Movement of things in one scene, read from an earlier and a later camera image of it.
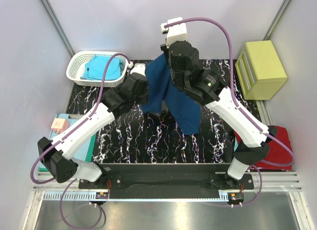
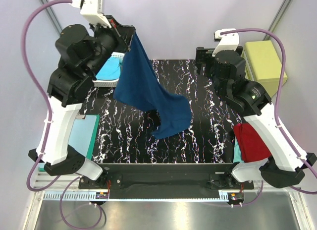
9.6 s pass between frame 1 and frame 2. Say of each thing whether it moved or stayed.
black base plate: stayed
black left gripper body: moved
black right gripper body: moved
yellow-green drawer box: stayed
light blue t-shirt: stayed
